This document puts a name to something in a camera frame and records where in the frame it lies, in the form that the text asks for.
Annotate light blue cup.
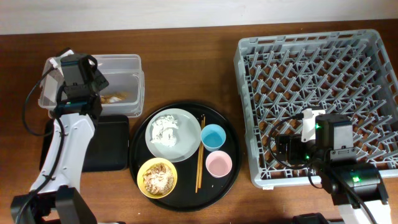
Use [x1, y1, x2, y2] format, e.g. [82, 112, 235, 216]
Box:
[200, 124, 226, 152]

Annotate yellow bowl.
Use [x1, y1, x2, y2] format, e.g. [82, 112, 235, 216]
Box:
[137, 158, 178, 199]

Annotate grey dishwasher rack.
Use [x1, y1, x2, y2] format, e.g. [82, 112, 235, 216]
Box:
[234, 29, 397, 190]

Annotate white napkin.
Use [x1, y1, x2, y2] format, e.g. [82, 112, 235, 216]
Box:
[150, 114, 178, 147]

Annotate wooden chopstick right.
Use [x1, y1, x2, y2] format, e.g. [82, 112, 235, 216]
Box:
[198, 115, 206, 189]

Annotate pink cup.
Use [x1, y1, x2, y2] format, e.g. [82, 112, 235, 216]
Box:
[205, 151, 233, 178]

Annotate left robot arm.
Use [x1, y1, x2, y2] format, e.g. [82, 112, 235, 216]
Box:
[11, 54, 109, 223]

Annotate wooden chopstick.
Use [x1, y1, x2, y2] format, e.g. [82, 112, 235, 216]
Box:
[195, 115, 203, 194]
[198, 115, 206, 189]

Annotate grey plate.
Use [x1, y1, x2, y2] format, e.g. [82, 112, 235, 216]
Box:
[145, 108, 201, 162]

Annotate round black serving tray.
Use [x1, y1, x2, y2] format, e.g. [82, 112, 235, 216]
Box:
[129, 101, 243, 212]

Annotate food scraps with rice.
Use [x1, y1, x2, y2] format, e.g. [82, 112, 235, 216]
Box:
[142, 163, 174, 195]

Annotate wooden chopstick left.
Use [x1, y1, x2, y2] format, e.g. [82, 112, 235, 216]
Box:
[195, 115, 203, 194]

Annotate brown snack wrapper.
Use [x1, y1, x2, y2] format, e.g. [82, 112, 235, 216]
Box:
[101, 92, 128, 104]

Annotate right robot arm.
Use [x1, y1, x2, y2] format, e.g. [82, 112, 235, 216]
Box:
[269, 114, 392, 223]

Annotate black rectangular tray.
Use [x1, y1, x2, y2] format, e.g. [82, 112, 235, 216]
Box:
[39, 114, 131, 173]

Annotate clear plastic bin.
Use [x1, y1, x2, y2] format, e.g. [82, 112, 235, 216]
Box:
[38, 54, 145, 118]

